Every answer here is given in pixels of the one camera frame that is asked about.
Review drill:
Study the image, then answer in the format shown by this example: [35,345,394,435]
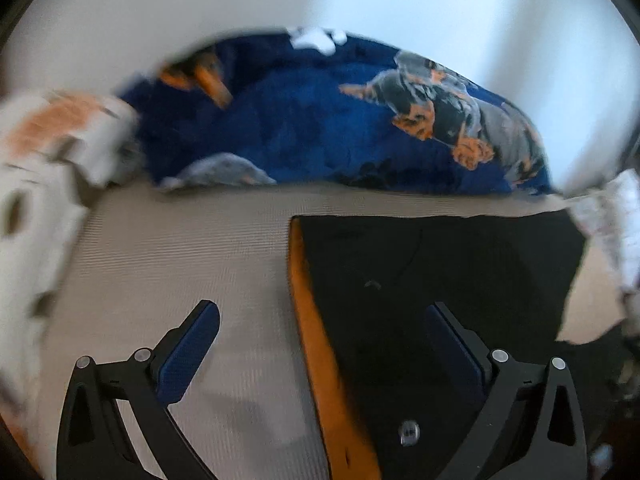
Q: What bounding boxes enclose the black pants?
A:
[288,210,639,479]

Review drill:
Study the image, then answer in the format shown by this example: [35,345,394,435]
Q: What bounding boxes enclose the beige bed mattress cover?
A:
[37,179,626,480]

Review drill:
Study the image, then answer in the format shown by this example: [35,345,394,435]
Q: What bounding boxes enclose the white dotted crumpled sheet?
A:
[568,169,639,296]

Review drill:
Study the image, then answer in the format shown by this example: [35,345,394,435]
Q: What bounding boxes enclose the white floral folded quilt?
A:
[1,90,137,408]

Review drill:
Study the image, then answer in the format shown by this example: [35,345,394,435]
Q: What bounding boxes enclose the navy dog print blanket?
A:
[122,29,552,195]

